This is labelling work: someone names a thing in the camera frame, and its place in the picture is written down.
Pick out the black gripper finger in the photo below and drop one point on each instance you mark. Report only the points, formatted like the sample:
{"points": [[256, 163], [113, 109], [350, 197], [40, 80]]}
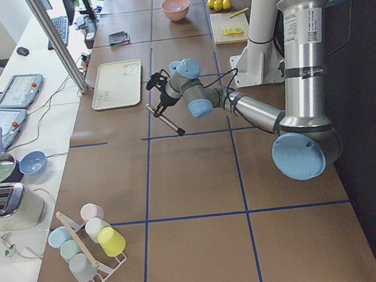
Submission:
{"points": [[161, 108], [156, 113]]}

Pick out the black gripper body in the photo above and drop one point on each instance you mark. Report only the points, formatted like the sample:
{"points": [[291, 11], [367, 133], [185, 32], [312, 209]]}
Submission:
{"points": [[165, 98]]}

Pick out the steel muddler black tip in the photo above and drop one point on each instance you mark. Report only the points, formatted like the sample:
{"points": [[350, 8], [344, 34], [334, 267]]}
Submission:
{"points": [[180, 131]]}

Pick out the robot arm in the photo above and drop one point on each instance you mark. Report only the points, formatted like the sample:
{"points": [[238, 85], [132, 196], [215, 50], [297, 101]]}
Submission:
{"points": [[285, 43]]}

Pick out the pink bowl of ice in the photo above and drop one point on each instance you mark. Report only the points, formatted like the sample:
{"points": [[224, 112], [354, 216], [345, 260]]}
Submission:
{"points": [[175, 10]]}

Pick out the light blue plastic cup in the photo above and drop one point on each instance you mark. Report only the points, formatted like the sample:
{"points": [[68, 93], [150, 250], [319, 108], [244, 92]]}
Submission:
{"points": [[174, 66]]}

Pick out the pink cup on rack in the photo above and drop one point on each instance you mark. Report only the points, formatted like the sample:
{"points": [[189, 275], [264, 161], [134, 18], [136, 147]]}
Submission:
{"points": [[89, 211]]}

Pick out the white cup on rack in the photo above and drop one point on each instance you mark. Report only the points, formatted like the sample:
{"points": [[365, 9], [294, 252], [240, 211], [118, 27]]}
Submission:
{"points": [[93, 226]]}

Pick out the yellow cup on rack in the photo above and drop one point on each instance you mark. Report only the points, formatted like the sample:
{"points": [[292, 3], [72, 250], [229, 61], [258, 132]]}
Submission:
{"points": [[111, 241]]}

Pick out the blue cup on rack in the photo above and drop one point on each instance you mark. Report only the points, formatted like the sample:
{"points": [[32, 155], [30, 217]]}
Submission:
{"points": [[58, 237]]}

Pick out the green cup on rack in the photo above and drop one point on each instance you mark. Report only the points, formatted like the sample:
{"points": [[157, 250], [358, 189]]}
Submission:
{"points": [[69, 249]]}

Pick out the white cup rack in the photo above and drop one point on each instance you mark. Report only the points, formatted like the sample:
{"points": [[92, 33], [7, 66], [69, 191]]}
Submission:
{"points": [[104, 271]]}

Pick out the grey cup on rack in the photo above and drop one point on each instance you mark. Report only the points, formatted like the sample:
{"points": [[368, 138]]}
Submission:
{"points": [[81, 268]]}

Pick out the cream bear tray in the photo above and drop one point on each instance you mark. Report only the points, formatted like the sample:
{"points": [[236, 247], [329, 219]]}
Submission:
{"points": [[117, 85]]}

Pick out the grey folded cloth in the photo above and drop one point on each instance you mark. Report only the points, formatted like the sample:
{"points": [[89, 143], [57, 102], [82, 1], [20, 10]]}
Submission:
{"points": [[121, 37]]}

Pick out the yellow lemon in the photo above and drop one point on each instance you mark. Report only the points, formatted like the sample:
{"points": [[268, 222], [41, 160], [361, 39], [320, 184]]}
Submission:
{"points": [[227, 4], [218, 5], [211, 4]]}

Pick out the wooden cutting board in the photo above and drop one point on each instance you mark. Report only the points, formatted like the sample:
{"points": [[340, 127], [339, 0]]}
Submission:
{"points": [[222, 21]]}

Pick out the lemon slices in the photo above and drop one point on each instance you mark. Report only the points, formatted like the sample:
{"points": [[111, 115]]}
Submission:
{"points": [[232, 31]]}

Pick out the yellow plastic knife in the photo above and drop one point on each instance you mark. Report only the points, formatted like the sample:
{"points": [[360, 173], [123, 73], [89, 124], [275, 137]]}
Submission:
{"points": [[234, 14]]}

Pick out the black keyboard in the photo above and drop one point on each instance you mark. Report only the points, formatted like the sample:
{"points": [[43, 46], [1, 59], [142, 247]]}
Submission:
{"points": [[61, 25]]}

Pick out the blue bowl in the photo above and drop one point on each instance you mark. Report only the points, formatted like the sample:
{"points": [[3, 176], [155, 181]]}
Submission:
{"points": [[33, 163]]}

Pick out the teach pendant far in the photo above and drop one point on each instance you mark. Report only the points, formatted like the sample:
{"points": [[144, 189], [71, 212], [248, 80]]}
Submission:
{"points": [[21, 91]]}

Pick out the black computer mouse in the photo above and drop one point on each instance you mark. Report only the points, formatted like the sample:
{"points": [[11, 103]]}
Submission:
{"points": [[22, 51]]}

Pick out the blue saucepan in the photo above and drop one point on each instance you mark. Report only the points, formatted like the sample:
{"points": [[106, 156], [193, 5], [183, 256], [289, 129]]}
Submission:
{"points": [[9, 165]]}

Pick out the cream toaster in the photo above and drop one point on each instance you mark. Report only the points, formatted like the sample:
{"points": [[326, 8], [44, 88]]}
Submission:
{"points": [[20, 207]]}

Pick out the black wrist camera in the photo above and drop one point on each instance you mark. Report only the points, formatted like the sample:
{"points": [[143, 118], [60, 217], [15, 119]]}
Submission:
{"points": [[158, 80]]}

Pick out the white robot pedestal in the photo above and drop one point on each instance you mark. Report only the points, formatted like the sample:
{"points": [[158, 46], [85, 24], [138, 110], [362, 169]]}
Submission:
{"points": [[258, 63]]}

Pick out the aluminium frame post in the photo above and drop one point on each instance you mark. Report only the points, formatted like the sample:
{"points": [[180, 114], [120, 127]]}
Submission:
{"points": [[41, 15]]}

